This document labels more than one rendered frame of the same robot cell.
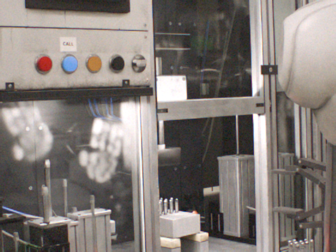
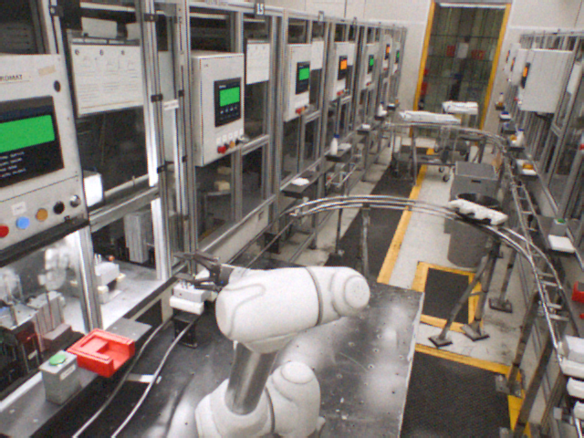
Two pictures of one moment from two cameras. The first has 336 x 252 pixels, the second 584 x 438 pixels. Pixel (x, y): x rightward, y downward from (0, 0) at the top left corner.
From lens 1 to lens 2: 0.60 m
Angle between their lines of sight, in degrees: 37
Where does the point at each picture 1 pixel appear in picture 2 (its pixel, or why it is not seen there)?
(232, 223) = (136, 255)
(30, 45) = not seen: outside the picture
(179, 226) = (106, 277)
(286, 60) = (227, 328)
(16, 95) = not seen: outside the picture
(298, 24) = (234, 310)
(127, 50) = (65, 194)
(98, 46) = (43, 200)
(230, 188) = (133, 234)
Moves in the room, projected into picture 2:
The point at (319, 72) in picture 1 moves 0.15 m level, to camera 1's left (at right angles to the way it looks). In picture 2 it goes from (246, 337) to (171, 359)
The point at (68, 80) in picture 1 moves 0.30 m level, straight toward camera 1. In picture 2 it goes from (23, 234) to (48, 283)
